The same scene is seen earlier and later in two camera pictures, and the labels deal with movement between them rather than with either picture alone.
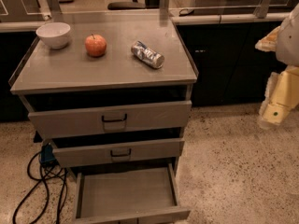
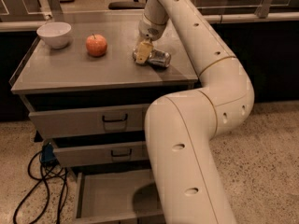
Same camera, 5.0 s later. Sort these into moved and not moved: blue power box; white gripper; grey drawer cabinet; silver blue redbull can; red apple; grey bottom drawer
Moved: silver blue redbull can; white gripper
Not moved: red apple; blue power box; grey drawer cabinet; grey bottom drawer
